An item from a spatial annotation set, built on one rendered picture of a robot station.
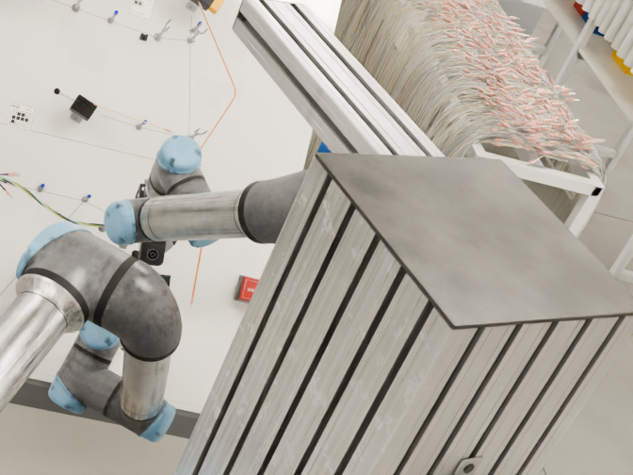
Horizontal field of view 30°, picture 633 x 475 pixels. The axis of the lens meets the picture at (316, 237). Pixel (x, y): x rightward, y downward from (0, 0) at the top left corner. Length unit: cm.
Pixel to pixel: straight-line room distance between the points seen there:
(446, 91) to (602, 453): 212
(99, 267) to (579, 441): 315
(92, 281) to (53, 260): 6
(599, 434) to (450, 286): 376
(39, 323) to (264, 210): 36
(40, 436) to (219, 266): 54
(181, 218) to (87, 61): 75
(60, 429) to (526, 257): 167
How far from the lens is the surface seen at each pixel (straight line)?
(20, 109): 252
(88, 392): 212
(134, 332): 176
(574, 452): 459
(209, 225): 183
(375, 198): 110
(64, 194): 251
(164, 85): 257
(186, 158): 210
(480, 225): 114
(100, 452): 268
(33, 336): 170
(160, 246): 225
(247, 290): 253
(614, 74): 625
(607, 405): 494
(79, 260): 175
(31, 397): 252
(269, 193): 173
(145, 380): 192
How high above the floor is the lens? 254
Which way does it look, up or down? 31 degrees down
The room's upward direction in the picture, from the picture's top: 25 degrees clockwise
